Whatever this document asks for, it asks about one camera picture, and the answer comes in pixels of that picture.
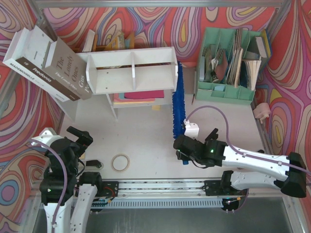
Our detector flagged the blue microfiber duster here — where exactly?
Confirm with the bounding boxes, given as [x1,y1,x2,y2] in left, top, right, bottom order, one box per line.
[171,61,189,166]

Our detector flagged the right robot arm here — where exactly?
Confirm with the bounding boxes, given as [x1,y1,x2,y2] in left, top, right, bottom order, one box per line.
[173,135,307,198]

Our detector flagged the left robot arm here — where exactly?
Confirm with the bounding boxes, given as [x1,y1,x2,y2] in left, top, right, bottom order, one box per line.
[35,126,103,233]

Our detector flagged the white wooden bookshelf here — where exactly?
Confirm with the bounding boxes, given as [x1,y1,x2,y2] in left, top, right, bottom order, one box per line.
[78,47,178,118]

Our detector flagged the black clip object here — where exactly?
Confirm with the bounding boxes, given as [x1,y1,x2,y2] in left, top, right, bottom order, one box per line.
[205,128,219,141]

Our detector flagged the black stapler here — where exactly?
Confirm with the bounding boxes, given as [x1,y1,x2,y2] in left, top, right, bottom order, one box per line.
[85,160,104,170]

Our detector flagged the masking tape roll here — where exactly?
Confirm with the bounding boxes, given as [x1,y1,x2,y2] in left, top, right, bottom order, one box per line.
[111,154,130,172]

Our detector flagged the pink piggy figure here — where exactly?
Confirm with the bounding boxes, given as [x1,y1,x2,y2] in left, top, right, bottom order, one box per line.
[253,102,271,124]

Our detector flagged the yellow sticky note pad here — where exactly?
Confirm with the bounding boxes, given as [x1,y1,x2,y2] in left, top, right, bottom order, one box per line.
[152,105,161,111]

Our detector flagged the taupe book Lonely Ones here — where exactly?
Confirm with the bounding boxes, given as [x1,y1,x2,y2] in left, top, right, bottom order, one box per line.
[43,38,92,101]

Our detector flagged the stack of coloured paper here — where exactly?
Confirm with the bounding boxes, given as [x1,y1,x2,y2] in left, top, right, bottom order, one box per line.
[113,90,164,104]

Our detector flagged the mint green desk organizer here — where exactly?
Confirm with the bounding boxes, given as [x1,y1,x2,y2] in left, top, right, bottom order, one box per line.
[195,27,272,104]

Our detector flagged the white book Mademoiselle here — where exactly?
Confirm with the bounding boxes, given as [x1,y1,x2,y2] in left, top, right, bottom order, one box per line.
[3,30,55,97]

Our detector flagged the brown book Fredonia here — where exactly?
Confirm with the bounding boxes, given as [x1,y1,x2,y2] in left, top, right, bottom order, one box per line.
[16,27,79,102]

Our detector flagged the black mounting rail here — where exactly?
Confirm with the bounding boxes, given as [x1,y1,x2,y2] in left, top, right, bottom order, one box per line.
[97,179,247,198]

